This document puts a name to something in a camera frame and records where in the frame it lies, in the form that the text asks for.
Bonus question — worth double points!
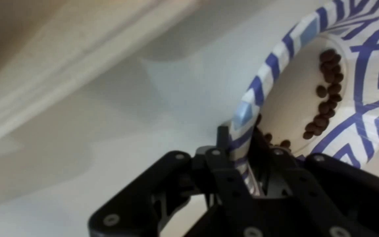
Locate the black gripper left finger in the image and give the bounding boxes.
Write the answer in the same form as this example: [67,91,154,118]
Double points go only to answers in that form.
[88,123,266,237]

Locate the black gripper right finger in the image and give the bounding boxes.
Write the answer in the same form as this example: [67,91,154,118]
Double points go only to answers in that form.
[247,126,379,237]

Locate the brown coffee beans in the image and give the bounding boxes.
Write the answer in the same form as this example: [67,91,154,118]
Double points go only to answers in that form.
[254,47,345,150]

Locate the blue patterned paper bowl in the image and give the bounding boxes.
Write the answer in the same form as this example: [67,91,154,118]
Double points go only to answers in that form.
[228,0,379,196]

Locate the beige clamshell take-away container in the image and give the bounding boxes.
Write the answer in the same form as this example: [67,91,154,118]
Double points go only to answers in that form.
[0,0,204,152]

